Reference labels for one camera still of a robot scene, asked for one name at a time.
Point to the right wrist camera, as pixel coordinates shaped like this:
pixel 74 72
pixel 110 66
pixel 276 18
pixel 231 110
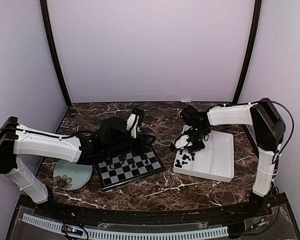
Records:
pixel 188 114

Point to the white plastic tray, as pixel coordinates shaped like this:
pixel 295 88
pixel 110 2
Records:
pixel 214 162

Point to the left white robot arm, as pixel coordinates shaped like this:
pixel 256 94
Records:
pixel 17 140

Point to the green floral ceramic plate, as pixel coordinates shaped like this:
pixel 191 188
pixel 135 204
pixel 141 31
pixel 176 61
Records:
pixel 70 176

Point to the left black frame post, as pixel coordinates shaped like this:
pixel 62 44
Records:
pixel 53 51

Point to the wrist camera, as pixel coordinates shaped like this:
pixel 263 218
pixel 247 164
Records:
pixel 188 114
pixel 135 119

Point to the black frame post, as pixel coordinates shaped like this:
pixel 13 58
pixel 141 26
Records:
pixel 249 50
pixel 53 51

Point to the black chess pieces pile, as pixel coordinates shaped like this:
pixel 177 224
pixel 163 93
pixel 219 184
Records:
pixel 184 159

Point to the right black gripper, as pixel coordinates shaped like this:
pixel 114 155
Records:
pixel 200 146

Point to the black and white chessboard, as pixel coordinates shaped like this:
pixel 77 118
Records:
pixel 118 170

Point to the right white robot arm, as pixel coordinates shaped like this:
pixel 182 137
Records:
pixel 268 125

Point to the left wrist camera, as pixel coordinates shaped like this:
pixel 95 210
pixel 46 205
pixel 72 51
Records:
pixel 135 119

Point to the right black frame post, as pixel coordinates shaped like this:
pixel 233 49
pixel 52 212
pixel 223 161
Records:
pixel 249 50

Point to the white slotted cable duct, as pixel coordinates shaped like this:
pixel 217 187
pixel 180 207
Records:
pixel 108 231

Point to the black front rail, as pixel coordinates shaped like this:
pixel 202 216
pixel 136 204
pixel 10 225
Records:
pixel 224 215

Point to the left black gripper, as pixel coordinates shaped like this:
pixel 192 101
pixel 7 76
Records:
pixel 142 139

